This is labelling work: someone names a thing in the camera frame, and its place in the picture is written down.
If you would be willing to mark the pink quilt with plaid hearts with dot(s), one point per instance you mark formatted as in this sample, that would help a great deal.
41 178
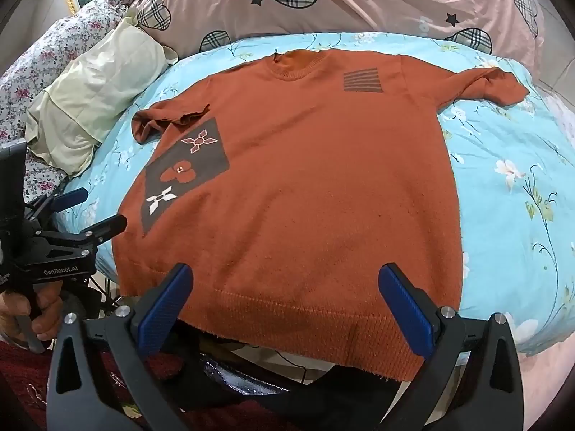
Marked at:
359 4

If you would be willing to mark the pale yellow pillow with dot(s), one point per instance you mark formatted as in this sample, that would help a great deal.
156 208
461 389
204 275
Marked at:
90 90

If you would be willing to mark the dark red cloth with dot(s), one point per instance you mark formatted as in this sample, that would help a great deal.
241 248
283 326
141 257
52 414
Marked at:
24 381

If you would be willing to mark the person's left hand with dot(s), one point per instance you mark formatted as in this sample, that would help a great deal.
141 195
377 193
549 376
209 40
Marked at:
42 312

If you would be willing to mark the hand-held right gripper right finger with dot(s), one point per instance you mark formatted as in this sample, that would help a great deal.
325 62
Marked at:
404 309

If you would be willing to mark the white floral quilt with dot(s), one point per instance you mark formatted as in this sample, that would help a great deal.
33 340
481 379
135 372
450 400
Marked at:
45 54

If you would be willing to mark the orange knit sweater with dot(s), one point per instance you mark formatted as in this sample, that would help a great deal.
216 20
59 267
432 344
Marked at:
292 197

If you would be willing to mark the blue floral bedsheet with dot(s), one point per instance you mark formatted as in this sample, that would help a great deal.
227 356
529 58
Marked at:
498 188

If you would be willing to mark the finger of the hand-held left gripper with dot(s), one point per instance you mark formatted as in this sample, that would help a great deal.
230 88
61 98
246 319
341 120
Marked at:
72 197
105 226

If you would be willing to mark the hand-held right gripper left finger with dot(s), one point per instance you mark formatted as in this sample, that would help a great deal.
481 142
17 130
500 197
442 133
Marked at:
164 312

